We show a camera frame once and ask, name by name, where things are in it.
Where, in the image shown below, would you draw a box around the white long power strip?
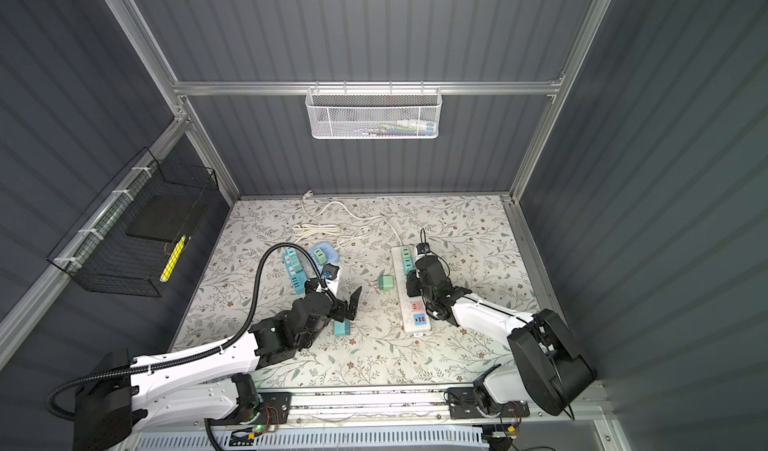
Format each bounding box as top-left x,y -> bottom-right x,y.
391,246 -> 431,337

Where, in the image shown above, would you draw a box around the teal power strip with USB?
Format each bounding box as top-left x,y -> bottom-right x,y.
282,248 -> 308,296

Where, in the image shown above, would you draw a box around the blue square socket cube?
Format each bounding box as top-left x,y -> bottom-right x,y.
308,241 -> 340,268

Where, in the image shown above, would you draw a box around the teal plug cube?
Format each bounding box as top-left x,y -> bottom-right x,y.
333,320 -> 351,337
403,259 -> 414,275

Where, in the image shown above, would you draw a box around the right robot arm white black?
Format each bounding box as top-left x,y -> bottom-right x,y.
406,254 -> 596,417

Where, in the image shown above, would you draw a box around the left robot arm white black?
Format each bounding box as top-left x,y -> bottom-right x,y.
45,264 -> 362,450

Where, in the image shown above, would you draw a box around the floral patterned table mat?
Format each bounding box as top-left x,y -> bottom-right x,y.
171,195 -> 538,388

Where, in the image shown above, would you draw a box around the yellow marker pen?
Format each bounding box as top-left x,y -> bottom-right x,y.
160,235 -> 188,283

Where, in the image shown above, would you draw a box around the pens in white basket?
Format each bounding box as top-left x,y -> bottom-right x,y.
353,119 -> 438,138

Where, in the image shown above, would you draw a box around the black flat pad in basket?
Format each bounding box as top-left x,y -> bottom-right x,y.
126,195 -> 208,243

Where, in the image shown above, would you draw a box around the white coiled power cable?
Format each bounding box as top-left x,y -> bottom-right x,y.
290,190 -> 403,249

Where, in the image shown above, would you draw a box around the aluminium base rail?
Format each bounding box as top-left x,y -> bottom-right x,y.
122,380 -> 616,431

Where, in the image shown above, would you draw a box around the white ventilated cable tray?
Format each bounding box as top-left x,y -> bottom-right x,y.
134,425 -> 488,451

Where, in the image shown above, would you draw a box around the white wire mesh basket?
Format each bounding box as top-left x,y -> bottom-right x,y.
305,89 -> 443,140

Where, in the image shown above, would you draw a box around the black wire mesh basket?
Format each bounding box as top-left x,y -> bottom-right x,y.
48,152 -> 219,298

